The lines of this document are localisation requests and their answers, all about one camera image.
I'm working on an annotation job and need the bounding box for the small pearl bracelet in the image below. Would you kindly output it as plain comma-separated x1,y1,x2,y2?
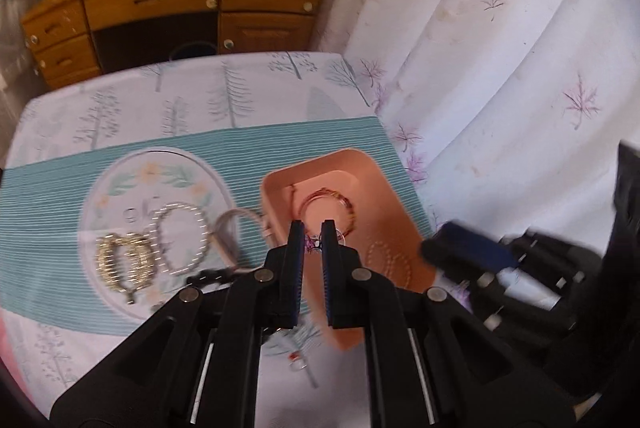
366,241,414,287

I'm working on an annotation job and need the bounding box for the pink smart watch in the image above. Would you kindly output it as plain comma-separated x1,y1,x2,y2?
209,207,276,272

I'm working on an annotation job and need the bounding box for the pink drawer box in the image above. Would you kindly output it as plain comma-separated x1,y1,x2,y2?
259,147,437,351

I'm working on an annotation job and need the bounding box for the red cord silver bracelet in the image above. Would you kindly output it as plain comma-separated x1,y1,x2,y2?
288,183,357,239

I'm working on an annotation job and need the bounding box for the white pearl bracelet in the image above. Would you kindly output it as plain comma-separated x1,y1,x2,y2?
147,201,212,277

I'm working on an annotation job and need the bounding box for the silver ring pink stone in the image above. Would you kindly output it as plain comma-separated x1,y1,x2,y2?
304,230,346,253

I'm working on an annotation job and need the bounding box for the tree print tablecloth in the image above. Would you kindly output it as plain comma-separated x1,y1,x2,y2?
1,52,431,413

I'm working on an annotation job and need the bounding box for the white floral curtain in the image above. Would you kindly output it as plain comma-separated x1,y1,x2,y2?
316,0,639,251

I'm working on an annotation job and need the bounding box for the wooden desk with drawers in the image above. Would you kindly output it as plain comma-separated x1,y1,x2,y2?
22,0,322,89

